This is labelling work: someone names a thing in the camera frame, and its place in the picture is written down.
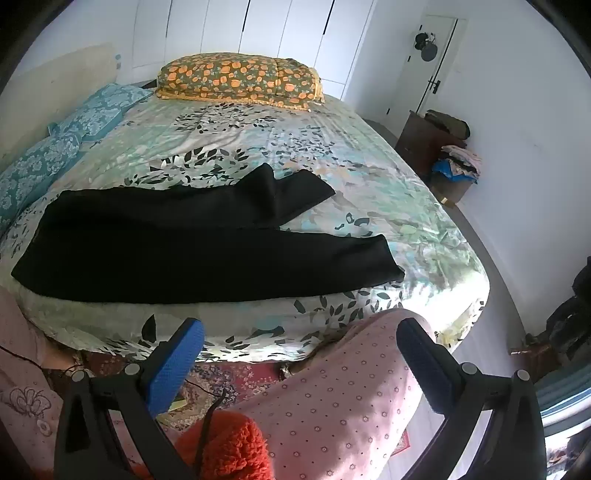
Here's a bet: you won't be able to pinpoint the black pants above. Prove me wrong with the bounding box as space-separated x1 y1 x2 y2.
11 164 405 305

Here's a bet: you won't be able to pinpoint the teal floral pillow near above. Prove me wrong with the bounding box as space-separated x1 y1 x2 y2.
0 131 86 232

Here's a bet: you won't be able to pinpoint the teal floral pillow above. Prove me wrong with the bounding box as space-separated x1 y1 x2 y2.
48 83 153 141
0 131 86 232

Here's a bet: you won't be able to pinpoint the floral bed sheet mattress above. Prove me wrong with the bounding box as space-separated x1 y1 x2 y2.
1 97 490 362

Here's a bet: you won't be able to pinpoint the teal floral pillow far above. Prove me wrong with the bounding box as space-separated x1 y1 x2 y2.
48 83 153 141

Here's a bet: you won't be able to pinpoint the dark wooden dresser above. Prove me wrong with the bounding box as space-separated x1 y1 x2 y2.
394 111 467 183

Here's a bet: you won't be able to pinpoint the olive folded cloth on dresser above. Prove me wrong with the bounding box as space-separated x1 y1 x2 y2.
424 109 471 140

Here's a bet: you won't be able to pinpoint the beige padded headboard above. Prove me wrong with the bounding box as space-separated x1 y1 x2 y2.
0 43 117 170

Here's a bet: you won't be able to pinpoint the orange floral folded quilt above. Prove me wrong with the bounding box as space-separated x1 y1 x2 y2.
155 52 325 111

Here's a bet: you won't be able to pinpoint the black items hanging on door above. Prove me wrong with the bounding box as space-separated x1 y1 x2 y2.
414 32 438 62

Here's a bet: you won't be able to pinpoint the white wardrobe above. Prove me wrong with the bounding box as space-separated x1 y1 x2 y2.
131 0 374 99

